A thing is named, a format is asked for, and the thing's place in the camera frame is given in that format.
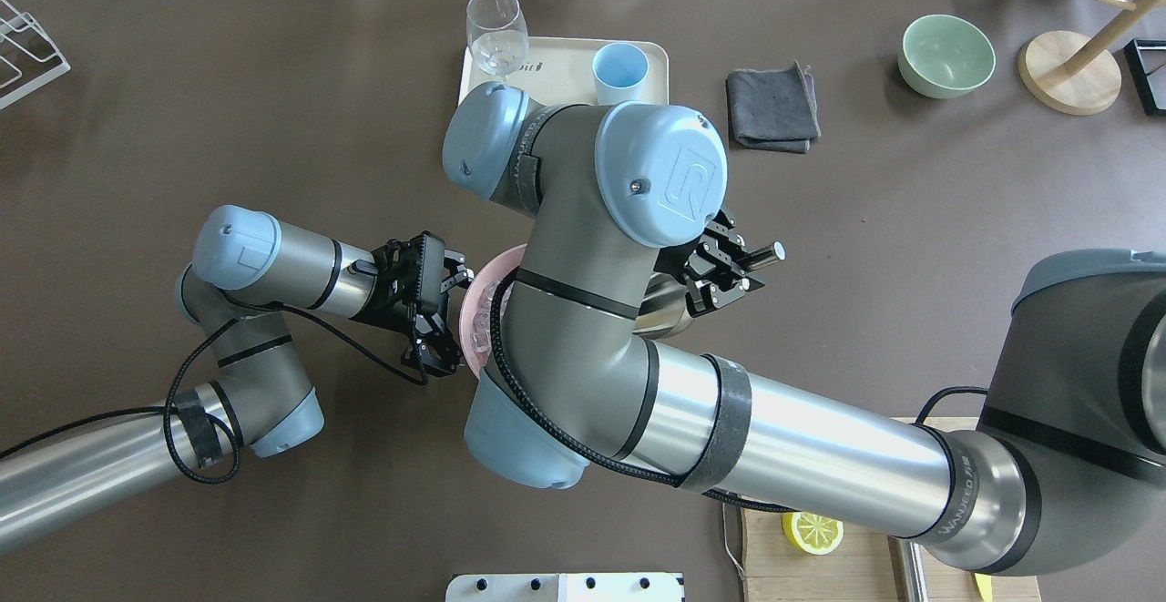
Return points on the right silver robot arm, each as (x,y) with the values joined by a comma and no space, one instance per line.
(1066,458)

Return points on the mint green bowl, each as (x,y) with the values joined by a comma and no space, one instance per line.
(945,57)

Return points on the half lemon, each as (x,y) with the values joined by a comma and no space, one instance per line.
(811,533)

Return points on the grey folded cloth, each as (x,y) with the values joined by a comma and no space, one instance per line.
(773,109)

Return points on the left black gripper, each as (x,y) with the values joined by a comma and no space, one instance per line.
(407,319)

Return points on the black glass holder tray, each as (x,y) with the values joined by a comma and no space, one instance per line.
(1146,62)

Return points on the yellow plastic knife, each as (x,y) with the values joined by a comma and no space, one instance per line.
(984,587)

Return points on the cream serving tray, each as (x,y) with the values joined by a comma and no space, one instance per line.
(558,70)

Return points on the light blue cup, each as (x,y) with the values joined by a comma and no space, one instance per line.
(620,71)

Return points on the wooden cup tree stand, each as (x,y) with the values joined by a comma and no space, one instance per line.
(1077,74)

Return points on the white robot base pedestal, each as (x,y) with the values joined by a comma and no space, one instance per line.
(595,586)

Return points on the clear wine glass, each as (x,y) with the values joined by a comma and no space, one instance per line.
(497,36)

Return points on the bamboo cutting board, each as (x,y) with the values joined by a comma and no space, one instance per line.
(864,567)

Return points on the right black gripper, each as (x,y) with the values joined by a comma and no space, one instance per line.
(685,267)

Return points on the pink bowl of ice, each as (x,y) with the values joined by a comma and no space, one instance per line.
(474,318)

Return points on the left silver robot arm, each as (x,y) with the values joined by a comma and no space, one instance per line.
(244,386)

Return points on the metal ice scoop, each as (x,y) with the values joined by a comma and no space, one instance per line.
(660,318)

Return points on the white dish rack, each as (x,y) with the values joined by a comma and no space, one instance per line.
(30,58)

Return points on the steel muddler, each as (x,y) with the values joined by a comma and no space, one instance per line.
(913,573)

